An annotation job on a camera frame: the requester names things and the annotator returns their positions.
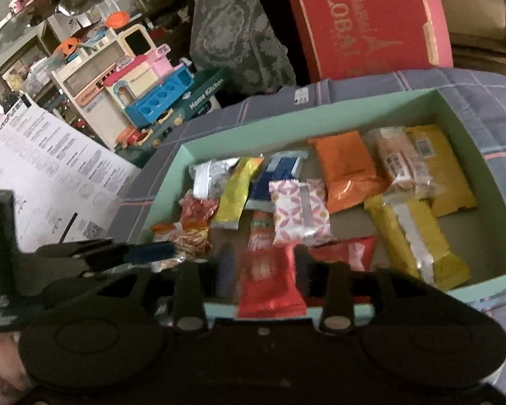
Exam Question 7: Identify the person's left hand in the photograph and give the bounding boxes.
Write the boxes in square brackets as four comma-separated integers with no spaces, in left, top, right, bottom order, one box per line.
[0,331,35,394]

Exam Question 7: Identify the silver foil snack packet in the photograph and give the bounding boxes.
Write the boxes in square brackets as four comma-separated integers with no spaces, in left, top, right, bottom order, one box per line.
[192,157,240,200]

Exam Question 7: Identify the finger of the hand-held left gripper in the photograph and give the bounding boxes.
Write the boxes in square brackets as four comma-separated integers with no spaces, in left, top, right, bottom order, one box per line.
[82,240,179,275]

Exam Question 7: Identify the pink patterned white snack packet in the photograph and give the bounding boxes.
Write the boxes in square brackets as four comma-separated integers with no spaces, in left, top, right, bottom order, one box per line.
[268,178,333,246]

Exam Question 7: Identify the green cardboard box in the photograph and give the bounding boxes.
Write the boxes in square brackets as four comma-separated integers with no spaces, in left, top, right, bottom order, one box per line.
[140,88,495,326]

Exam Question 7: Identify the grey patterned cloth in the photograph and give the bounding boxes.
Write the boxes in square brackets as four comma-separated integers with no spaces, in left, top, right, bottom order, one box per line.
[189,0,299,99]

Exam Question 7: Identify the yellow white-striped snack bar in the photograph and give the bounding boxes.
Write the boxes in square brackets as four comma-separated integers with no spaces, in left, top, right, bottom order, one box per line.
[364,195,472,293]

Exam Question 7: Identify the colourful toy kitchen set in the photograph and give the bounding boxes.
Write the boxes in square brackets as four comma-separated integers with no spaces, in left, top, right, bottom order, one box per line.
[50,12,195,153]

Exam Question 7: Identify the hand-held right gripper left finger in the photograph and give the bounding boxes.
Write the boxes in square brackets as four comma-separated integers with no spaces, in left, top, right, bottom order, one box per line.
[93,244,237,335]

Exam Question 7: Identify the blue snack packet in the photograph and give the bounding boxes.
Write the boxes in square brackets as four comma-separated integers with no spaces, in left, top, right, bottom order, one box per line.
[250,149,309,212]

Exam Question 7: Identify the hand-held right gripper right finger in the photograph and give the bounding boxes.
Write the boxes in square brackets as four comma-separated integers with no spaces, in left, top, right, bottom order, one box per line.
[294,246,431,334]

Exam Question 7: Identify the orange-red stick packet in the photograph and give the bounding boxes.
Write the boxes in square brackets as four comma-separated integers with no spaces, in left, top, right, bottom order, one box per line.
[248,210,276,250]

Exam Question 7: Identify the white printed sheet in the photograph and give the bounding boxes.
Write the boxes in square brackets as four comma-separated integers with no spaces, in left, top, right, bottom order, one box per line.
[0,100,143,254]

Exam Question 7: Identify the brown cardboard box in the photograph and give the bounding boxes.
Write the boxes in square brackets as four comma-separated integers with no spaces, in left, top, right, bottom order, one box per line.
[431,0,506,52]

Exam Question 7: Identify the gold snack bar with barcode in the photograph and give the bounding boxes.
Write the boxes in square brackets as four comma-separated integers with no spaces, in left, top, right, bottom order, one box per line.
[404,124,478,219]

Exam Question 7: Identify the yellow-green stick packet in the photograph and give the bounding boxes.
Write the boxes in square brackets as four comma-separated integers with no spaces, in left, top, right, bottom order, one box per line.
[212,155,265,231]

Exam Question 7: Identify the pale orange clear snack packet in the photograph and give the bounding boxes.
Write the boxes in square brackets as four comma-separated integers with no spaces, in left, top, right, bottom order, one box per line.
[366,128,429,197]

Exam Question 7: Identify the teal toy box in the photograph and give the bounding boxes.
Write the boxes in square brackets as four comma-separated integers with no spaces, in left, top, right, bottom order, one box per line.
[172,66,231,119]

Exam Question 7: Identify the small red snack packet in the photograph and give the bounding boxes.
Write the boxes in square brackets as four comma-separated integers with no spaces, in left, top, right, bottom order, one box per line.
[307,235,378,271]

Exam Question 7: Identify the red patterned snack packet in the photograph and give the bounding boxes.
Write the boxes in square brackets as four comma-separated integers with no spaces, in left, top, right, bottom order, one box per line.
[180,195,221,225]

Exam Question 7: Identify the round glass table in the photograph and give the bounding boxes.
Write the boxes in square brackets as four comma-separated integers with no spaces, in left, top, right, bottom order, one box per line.
[0,0,123,57]

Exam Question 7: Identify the large red cardboard box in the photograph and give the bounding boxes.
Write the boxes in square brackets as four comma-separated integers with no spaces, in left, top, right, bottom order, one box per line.
[277,0,455,84]

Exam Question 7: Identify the black cable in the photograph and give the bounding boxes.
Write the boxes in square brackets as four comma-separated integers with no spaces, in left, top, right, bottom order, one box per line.
[60,212,79,244]

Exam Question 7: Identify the orange patterned snack packet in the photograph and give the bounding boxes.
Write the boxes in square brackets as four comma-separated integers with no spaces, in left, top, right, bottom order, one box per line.
[151,220,214,263]

